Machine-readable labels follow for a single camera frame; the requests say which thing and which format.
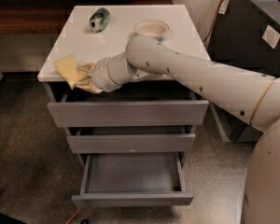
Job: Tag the green soda can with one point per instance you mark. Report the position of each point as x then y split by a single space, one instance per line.
99 20

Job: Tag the grey drawer cabinet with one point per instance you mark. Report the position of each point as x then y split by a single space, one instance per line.
77 39

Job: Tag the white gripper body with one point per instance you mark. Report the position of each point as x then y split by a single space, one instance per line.
100 75

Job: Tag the grey drawer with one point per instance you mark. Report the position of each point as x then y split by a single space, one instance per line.
131 140
132 180
110 112

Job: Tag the grey middle drawer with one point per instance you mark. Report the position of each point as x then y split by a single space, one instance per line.
131 140

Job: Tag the yellow sponge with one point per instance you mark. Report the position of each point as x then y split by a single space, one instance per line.
67 68

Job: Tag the grey bottom drawer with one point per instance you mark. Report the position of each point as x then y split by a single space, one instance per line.
132 180

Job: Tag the white paper bowl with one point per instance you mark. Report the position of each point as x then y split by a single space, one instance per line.
155 29

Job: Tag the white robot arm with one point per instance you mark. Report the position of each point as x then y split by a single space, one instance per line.
252 97

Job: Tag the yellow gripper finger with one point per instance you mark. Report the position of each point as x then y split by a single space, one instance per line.
88 85
86 67

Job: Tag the grey top drawer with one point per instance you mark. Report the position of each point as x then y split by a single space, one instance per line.
110 112

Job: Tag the dark grey counter cabinet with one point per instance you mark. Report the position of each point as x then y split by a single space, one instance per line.
236 38

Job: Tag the white paper label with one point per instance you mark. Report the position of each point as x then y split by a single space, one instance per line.
271 37

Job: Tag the white cable tag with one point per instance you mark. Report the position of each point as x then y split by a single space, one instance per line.
223 7

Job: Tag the brown wooden bench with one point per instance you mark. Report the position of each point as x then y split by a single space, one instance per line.
24 17

